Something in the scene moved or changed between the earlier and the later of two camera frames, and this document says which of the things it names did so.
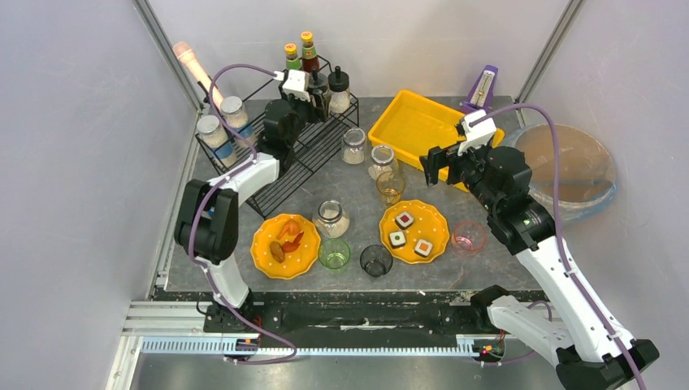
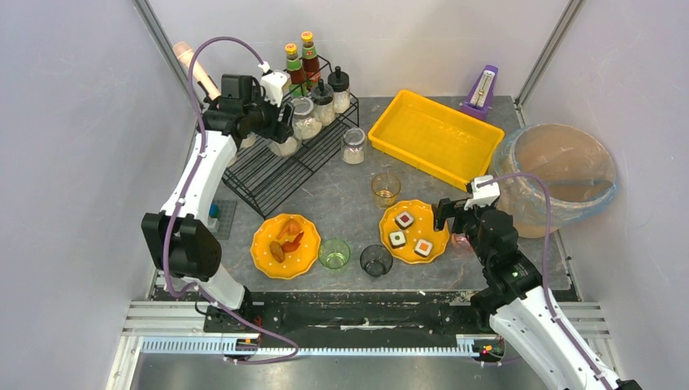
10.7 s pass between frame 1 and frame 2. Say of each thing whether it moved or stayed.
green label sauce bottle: stayed
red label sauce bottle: stayed
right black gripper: moved
